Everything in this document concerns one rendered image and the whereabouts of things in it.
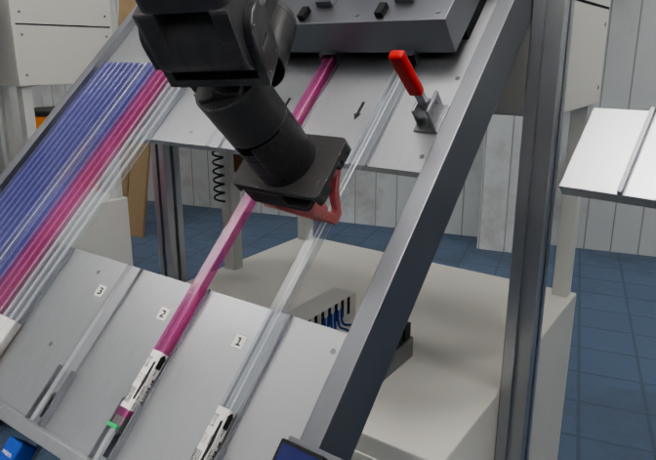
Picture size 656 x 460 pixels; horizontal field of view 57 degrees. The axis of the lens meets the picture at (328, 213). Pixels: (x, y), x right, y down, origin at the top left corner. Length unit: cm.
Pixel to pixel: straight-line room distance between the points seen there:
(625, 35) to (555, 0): 281
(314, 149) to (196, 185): 395
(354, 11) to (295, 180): 28
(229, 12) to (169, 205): 88
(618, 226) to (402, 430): 301
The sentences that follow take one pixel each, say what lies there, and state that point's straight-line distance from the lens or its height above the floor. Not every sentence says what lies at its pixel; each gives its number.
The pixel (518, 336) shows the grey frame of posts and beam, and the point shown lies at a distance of 90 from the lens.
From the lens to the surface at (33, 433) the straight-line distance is 69.
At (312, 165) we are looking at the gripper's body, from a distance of 53.
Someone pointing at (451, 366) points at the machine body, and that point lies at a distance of 98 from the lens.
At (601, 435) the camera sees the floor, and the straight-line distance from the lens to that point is 205.
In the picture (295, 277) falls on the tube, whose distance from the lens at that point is 58.
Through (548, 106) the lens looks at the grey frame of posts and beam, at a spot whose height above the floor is 103.
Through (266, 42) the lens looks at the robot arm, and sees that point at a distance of 44.
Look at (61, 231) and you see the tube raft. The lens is 85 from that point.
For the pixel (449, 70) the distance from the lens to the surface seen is 70.
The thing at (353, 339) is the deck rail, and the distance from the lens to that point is 52.
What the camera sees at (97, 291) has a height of 82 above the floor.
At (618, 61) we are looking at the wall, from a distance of 360.
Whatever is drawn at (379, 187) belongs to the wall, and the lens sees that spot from 386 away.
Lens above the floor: 109
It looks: 15 degrees down
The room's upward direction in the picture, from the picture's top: straight up
